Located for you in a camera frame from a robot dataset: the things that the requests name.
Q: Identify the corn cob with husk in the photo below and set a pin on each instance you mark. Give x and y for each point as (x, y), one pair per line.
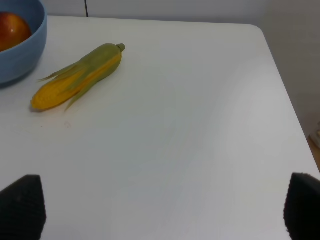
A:
(75, 80)

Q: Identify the red pomegranate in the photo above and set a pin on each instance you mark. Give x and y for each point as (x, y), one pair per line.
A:
(13, 30)

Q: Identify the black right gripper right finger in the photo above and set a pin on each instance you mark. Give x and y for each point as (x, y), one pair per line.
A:
(301, 212)

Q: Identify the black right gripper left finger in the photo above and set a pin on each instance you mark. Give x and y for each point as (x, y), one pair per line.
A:
(22, 209)

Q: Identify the blue plastic bowl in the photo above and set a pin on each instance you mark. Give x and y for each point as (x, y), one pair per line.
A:
(18, 61)

